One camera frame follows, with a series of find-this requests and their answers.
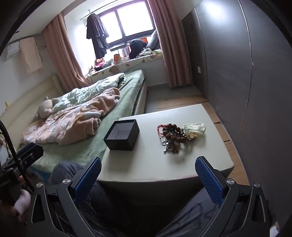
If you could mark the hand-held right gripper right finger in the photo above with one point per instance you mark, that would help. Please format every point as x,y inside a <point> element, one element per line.
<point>208,182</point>

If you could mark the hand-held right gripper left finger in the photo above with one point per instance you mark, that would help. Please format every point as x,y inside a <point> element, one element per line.
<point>87,181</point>

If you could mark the black jewelry box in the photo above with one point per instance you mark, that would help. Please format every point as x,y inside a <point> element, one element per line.
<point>123,143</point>

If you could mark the silver metal charm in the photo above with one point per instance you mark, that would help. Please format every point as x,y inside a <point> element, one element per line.
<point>167,145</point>

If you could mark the pale green white scrunchie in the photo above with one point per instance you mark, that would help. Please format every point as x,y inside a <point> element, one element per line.
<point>196,128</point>

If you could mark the person's left hand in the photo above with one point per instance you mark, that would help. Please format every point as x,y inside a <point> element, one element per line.
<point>21,200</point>

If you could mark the person's grey trousers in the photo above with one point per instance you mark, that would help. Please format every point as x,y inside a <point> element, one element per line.
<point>66,169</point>

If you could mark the cream low table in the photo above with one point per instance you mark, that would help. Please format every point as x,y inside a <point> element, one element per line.
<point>146,164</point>

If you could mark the pink fleece blanket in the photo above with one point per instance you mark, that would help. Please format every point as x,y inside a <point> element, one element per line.
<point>68,123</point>

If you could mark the beige plush toy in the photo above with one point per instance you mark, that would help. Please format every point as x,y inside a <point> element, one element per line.
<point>44,108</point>

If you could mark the pale green floral duvet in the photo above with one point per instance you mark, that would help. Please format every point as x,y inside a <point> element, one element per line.
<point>91,91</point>

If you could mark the bed with green sheet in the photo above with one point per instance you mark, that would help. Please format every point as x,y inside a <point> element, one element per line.
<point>127,95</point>

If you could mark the hanging peach towel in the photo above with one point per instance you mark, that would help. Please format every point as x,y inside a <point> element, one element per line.
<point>30,54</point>

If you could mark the white air conditioner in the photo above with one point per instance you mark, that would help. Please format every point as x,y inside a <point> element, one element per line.
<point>13,49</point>

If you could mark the dark grey wardrobe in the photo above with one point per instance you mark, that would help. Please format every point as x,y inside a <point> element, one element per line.
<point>239,68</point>

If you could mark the pink curtain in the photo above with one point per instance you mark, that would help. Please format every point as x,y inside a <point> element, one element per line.
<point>66,57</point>
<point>171,45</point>

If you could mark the patterned window seat cushion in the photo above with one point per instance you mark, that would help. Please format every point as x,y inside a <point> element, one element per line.
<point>127,65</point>

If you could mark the orange paper bag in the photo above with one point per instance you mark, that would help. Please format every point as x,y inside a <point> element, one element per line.
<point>117,58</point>

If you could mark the small folding table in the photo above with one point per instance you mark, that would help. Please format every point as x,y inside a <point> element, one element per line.
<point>121,47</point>

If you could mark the dark bag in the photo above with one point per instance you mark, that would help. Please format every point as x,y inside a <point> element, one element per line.
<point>136,47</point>

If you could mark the hanging dark clothes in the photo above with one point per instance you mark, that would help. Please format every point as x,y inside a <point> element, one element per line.
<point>97,34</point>

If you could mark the grey pillow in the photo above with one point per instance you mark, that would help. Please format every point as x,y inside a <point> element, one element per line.
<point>153,41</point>

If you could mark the dark framed window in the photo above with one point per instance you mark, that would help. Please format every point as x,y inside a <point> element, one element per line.
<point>134,18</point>

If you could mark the white wall socket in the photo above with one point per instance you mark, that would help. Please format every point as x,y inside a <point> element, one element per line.
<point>199,69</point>

